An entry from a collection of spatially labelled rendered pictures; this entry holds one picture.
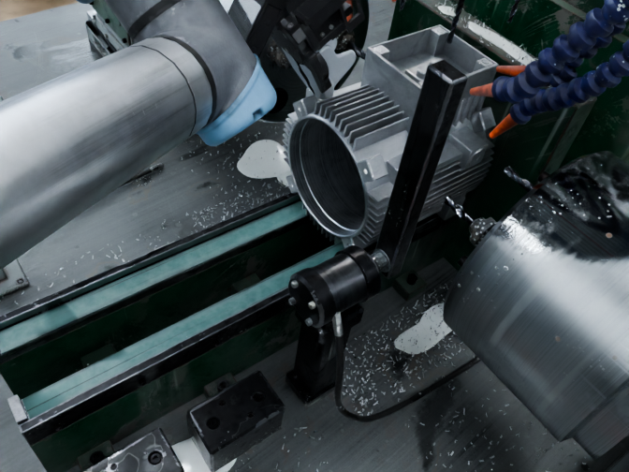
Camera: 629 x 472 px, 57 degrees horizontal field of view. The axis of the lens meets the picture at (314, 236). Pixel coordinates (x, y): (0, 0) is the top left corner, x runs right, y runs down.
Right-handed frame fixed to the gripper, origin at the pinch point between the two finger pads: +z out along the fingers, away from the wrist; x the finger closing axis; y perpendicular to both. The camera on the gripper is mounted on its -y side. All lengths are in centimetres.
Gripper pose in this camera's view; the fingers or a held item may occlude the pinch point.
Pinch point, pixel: (319, 95)
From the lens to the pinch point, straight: 71.4
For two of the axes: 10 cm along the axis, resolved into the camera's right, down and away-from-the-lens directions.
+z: 3.1, 3.8, 8.7
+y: 7.5, -6.6, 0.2
